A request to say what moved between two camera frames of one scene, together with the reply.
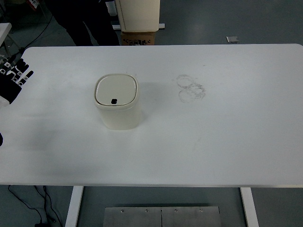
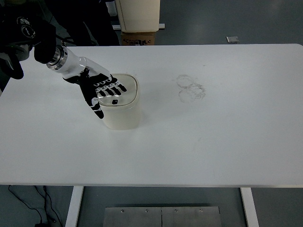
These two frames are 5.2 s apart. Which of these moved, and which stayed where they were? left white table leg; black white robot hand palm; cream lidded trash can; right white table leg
Moved: black white robot hand palm
Stayed: cream lidded trash can; left white table leg; right white table leg
